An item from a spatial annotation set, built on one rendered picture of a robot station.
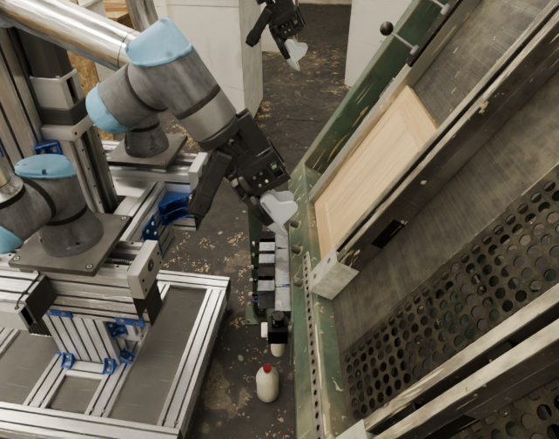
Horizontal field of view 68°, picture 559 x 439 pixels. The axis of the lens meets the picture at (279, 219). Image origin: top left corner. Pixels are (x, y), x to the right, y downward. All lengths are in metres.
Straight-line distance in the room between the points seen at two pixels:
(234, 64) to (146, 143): 2.13
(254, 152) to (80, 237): 0.64
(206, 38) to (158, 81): 2.97
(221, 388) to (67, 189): 1.25
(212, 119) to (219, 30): 2.92
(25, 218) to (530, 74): 1.02
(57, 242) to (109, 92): 0.58
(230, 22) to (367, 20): 1.85
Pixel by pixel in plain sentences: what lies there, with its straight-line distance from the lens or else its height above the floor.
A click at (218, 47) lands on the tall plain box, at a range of 3.53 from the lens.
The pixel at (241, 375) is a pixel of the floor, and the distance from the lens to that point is 2.05.
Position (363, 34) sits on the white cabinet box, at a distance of 4.89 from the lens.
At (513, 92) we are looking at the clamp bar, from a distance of 0.91.
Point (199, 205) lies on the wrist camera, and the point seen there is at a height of 1.38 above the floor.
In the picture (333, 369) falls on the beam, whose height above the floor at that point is 0.89.
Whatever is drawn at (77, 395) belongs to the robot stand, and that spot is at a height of 0.21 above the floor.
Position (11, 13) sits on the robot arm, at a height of 1.59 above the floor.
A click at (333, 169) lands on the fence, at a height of 1.03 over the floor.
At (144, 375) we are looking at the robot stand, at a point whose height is 0.21.
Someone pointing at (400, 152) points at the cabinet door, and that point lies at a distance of 1.14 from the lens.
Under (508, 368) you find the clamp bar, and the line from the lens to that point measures 0.63.
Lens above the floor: 1.75
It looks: 38 degrees down
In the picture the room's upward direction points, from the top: straight up
